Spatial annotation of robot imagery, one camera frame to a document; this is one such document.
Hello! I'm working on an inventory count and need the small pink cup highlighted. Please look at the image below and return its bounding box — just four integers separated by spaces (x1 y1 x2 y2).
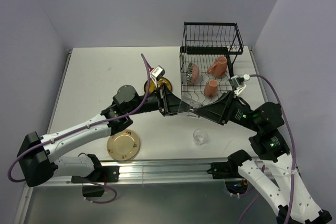
204 79 218 98

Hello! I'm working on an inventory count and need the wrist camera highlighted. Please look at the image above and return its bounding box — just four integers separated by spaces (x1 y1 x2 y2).
150 65 165 88
228 74 250 96

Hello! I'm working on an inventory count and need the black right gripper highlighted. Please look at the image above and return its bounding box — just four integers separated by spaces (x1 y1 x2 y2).
192 88 261 131

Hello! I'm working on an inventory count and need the beige floral plate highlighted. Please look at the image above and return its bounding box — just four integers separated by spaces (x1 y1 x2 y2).
107 130 141 161

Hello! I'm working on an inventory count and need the black wire dish rack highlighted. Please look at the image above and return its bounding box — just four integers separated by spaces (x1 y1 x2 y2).
179 22 244 108

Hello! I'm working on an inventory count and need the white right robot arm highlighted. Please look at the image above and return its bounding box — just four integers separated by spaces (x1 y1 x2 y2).
193 91 332 223

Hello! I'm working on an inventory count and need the yellow patterned plate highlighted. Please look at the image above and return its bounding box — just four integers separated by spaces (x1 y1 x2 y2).
143 77 173 94

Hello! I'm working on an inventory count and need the black white patterned bowl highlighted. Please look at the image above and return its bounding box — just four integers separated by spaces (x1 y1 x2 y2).
186 62 200 85

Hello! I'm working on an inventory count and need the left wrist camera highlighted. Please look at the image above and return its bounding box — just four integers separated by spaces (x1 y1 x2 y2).
150 65 165 88

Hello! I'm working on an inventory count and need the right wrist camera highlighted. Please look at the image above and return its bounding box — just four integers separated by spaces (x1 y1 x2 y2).
228 74 250 96

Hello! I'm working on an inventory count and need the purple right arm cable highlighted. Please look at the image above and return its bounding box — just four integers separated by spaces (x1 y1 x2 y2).
237 73 297 224

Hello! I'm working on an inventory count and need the aluminium mounting rail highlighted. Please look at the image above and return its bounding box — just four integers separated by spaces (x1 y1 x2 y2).
39 155 279 187

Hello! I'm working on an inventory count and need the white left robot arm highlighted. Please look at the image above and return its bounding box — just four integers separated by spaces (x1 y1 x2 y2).
17 84 189 187

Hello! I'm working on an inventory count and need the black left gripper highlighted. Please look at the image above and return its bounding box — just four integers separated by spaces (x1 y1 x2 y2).
126 82 192 116

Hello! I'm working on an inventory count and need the clear glass cup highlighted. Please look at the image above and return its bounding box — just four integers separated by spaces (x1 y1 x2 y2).
193 129 208 145
177 96 203 118

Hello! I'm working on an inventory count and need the large pink floral mug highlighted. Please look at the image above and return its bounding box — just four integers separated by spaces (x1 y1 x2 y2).
207 56 228 78

